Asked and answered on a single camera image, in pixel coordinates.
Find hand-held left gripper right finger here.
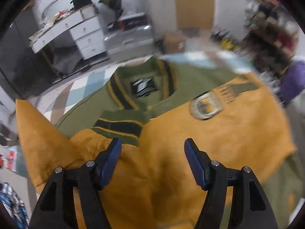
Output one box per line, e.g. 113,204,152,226
184,138,279,229

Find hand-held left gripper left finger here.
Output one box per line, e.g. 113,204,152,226
29,138,122,229

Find olive and yellow jacket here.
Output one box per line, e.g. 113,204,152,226
15,58,303,229

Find blue plaid cloth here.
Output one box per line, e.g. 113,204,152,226
0,182,29,229

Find grey bag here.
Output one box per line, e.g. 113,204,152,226
51,45,84,74

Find brown cardboard box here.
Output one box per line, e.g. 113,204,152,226
163,33,186,53

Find yellow green plastic toy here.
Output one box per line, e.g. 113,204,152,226
220,38,239,50

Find silver suitcase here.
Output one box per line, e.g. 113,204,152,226
102,24,155,58

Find purple cloth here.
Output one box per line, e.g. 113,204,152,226
279,61,305,103

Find white desk with drawers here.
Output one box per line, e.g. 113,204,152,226
29,6,106,60

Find black and red box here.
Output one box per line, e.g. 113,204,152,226
118,12,148,30

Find pile of desk clutter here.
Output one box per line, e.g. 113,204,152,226
30,10,72,41

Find wooden shoe rack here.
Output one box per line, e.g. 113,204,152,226
241,0,301,60

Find white cabinet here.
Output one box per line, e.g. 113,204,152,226
143,0,177,39

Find wooden door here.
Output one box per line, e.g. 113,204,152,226
170,0,216,29

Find green and black bag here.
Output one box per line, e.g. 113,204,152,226
99,0,124,12

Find curved metal frame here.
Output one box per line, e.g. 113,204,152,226
42,0,74,19

